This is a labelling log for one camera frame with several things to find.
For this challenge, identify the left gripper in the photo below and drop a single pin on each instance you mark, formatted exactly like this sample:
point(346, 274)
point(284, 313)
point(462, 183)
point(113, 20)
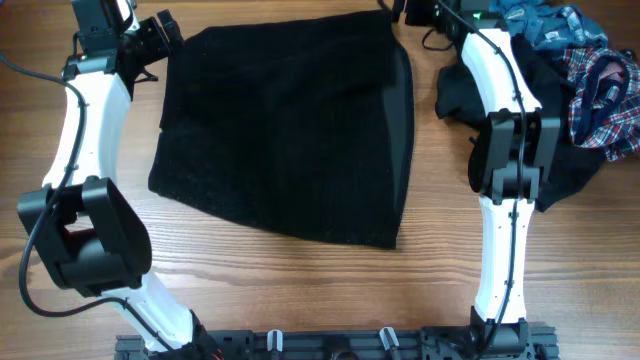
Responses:
point(152, 29)

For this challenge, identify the black garment underneath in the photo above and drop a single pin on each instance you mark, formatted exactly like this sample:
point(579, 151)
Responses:
point(572, 167)

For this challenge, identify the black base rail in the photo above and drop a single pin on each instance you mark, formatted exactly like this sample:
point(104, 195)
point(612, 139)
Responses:
point(340, 345)

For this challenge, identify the black knit sweater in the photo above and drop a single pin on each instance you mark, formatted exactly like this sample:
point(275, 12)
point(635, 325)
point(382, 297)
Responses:
point(304, 128)

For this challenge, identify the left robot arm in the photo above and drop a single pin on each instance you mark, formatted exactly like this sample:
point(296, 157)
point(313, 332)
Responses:
point(79, 224)

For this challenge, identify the blue patterned garment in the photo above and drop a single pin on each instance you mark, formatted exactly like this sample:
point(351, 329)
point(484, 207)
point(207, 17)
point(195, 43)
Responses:
point(550, 28)

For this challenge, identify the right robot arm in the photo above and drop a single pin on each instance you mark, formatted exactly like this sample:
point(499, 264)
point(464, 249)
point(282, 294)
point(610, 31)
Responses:
point(511, 159)

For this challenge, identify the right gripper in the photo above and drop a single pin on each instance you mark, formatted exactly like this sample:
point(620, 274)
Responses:
point(398, 8)

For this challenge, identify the red plaid shirt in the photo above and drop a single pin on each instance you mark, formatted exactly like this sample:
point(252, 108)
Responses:
point(604, 113)

